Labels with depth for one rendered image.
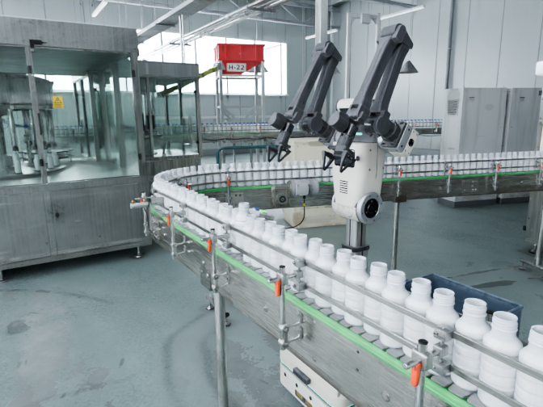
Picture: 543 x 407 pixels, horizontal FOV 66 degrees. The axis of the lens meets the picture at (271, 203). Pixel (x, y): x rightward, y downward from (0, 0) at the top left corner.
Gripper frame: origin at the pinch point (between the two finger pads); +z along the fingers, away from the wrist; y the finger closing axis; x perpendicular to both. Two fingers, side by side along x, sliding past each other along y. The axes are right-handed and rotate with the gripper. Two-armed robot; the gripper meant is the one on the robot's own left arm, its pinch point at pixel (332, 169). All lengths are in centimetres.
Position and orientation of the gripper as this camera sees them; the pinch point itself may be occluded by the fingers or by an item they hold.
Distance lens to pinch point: 167.9
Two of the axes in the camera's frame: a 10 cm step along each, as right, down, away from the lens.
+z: -4.1, 9.0, -1.2
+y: 5.7, 1.5, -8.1
